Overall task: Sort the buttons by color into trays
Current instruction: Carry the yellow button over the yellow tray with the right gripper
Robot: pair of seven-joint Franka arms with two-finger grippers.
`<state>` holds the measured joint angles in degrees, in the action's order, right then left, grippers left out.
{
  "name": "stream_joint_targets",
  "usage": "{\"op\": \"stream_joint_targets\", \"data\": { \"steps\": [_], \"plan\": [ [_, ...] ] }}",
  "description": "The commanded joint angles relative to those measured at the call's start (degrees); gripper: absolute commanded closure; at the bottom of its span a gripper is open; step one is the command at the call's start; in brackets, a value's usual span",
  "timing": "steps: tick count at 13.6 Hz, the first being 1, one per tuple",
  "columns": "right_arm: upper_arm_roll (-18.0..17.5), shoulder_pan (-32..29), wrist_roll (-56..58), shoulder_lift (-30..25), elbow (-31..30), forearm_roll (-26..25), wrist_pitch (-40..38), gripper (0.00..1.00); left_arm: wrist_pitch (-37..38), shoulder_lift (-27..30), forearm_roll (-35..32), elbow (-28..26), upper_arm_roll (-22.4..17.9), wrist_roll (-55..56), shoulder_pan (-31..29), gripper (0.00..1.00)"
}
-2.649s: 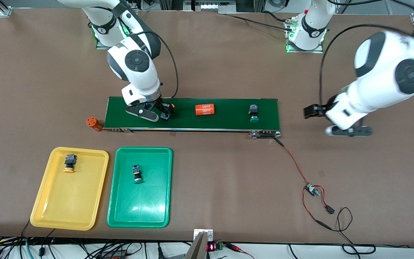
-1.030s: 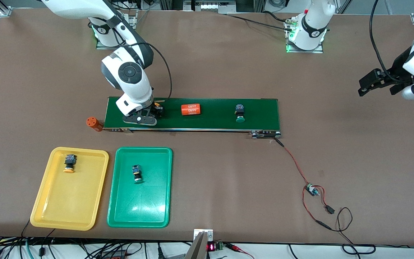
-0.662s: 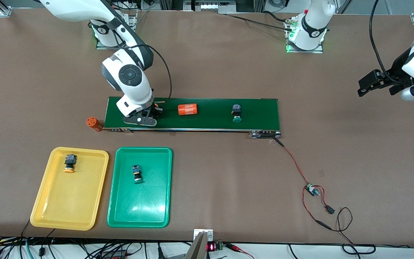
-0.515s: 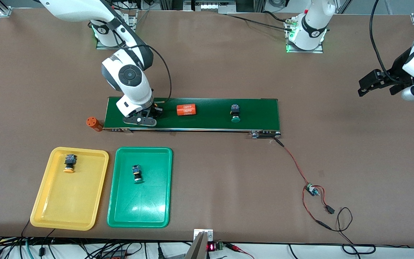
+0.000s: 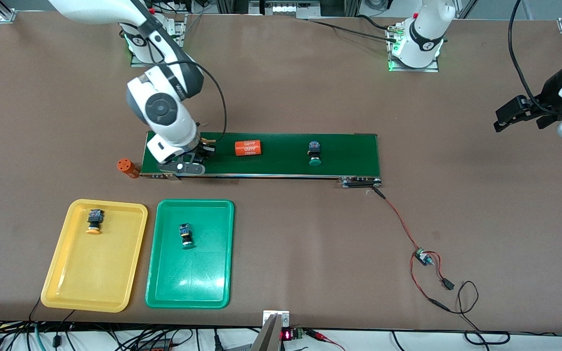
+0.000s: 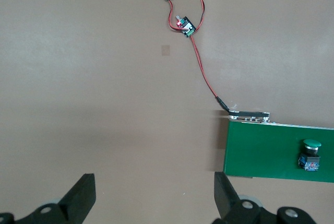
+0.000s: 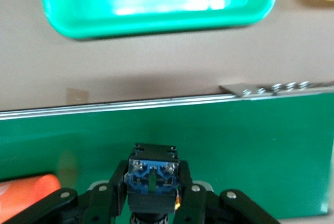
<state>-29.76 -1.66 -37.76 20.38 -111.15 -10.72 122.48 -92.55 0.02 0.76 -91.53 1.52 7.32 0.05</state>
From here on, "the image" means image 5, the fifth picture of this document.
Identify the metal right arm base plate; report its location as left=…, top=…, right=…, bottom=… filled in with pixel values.
left=130, top=14, right=187, bottom=68

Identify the green conveyor belt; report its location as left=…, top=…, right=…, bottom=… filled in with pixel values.
left=140, top=131, right=384, bottom=190

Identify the black cable with inline plug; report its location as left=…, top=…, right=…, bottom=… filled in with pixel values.
left=53, top=310, right=76, bottom=348

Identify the yellow mushroom push button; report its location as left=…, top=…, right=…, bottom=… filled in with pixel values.
left=86, top=209, right=104, bottom=235

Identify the silver mounting plate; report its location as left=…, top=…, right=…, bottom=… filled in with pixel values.
left=262, top=310, right=290, bottom=328

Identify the red wire with black plug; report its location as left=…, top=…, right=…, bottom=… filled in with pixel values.
left=427, top=252, right=455, bottom=291

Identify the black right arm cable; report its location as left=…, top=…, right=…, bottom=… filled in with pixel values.
left=161, top=58, right=228, bottom=147

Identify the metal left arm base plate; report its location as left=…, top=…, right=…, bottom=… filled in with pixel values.
left=387, top=23, right=441, bottom=73

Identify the red black clip lead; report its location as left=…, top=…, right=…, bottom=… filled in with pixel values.
left=305, top=329, right=346, bottom=351

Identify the red black twisted cable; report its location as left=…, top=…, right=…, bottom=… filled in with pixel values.
left=372, top=186, right=422, bottom=253

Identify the red black supply wire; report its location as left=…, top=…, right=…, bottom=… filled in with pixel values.
left=410, top=256, right=512, bottom=346

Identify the white power strip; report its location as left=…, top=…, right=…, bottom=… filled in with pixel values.
left=249, top=0, right=321, bottom=18

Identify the orange cylinder white 4680 print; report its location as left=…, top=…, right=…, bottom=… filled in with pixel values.
left=234, top=140, right=262, bottom=157
left=117, top=157, right=141, bottom=179

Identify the black cable on table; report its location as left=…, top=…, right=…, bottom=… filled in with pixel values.
left=305, top=19, right=399, bottom=43

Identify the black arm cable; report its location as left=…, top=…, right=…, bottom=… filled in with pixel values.
left=161, top=58, right=228, bottom=147
left=507, top=0, right=562, bottom=117

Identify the grey metal bar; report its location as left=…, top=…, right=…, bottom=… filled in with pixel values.
left=249, top=313, right=284, bottom=351

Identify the green mushroom push button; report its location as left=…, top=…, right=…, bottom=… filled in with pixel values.
left=307, top=141, right=323, bottom=167
left=179, top=223, right=196, bottom=250

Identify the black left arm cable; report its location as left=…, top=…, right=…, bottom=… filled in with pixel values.
left=507, top=0, right=562, bottom=117

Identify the yellow plastic tray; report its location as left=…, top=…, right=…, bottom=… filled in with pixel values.
left=40, top=198, right=149, bottom=313

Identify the green plastic tray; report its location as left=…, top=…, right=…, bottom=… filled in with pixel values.
left=145, top=198, right=235, bottom=310

